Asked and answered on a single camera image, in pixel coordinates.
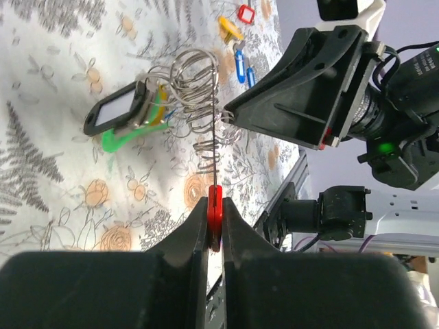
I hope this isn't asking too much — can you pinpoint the yellow key tag on holder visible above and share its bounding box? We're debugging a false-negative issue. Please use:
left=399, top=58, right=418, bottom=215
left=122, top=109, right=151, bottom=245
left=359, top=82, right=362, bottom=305
left=149, top=85, right=168, bottom=126

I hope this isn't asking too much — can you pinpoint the floral table mat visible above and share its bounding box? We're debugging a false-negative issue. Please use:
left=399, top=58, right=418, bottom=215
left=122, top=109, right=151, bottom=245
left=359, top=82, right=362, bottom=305
left=1, top=1, right=299, bottom=258

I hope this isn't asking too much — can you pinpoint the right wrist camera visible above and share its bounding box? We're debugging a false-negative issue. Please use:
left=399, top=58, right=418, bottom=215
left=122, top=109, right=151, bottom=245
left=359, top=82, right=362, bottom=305
left=316, top=0, right=387, bottom=35

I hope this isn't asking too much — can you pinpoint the black key tag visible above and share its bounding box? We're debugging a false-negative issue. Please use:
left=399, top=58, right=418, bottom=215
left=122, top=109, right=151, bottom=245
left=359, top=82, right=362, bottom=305
left=83, top=81, right=152, bottom=136

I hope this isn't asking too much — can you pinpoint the green key tag on holder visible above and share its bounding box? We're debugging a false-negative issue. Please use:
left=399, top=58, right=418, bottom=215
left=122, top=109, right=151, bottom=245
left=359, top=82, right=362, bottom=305
left=102, top=96, right=168, bottom=154

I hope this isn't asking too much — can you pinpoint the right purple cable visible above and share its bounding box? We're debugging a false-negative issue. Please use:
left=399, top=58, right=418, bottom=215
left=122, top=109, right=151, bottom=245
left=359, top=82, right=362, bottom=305
left=294, top=234, right=378, bottom=254

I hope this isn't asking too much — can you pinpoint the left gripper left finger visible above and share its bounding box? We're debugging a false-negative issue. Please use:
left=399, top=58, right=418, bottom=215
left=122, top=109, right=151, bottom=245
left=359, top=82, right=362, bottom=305
left=1, top=198, right=208, bottom=328

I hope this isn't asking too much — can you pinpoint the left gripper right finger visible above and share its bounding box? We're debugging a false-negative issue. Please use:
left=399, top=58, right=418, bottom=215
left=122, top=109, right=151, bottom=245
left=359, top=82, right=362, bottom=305
left=222, top=198, right=429, bottom=329

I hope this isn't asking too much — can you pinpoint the red key tag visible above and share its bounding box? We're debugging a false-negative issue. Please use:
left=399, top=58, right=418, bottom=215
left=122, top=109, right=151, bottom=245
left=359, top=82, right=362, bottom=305
left=237, top=5, right=255, bottom=25

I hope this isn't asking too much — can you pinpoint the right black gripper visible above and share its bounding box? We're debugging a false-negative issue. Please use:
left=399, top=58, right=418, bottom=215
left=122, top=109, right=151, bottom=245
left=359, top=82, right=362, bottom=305
left=224, top=25, right=438, bottom=191

